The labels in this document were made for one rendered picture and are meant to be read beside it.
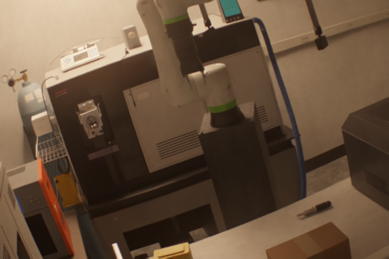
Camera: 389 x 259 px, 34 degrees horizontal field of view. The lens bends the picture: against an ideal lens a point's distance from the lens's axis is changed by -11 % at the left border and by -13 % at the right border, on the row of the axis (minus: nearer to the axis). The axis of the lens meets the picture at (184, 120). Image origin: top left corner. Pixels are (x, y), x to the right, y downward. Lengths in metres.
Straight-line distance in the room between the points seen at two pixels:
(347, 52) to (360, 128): 2.98
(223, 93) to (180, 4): 0.66
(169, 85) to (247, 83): 1.00
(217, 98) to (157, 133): 0.89
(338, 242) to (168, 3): 1.05
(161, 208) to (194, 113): 0.54
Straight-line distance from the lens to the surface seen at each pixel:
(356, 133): 2.39
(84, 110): 3.61
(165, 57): 2.85
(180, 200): 3.79
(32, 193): 3.16
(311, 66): 5.19
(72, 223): 3.71
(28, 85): 4.49
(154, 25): 2.81
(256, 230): 2.48
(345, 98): 5.36
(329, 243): 1.87
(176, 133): 3.77
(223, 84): 2.91
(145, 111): 3.71
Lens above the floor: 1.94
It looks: 14 degrees down
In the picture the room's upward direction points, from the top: 17 degrees counter-clockwise
